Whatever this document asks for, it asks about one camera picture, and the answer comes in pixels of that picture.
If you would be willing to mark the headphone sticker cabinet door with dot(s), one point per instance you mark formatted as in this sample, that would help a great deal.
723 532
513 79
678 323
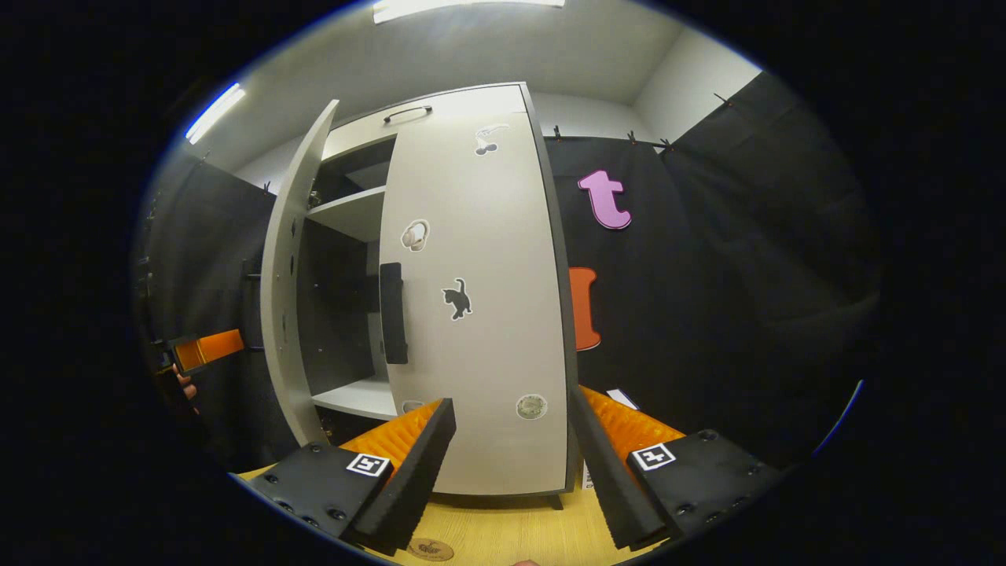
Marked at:
487 354

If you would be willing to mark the camera sticker cabinet door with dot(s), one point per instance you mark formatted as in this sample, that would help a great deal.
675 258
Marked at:
283 314

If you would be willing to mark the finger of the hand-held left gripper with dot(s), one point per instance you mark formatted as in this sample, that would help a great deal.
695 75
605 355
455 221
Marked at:
220 346

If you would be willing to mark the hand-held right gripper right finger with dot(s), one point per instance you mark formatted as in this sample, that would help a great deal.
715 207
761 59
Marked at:
609 479

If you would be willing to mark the white wooden cabinet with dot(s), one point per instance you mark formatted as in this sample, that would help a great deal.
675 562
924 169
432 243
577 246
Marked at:
346 212

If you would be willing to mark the ceiling light panel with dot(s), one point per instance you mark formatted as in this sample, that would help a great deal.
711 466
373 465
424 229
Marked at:
471 8
216 112

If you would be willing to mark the round wooden coaster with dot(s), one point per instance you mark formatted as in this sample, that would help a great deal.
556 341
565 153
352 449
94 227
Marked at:
431 549

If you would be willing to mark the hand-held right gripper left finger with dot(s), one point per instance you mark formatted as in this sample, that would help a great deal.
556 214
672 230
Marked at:
420 479

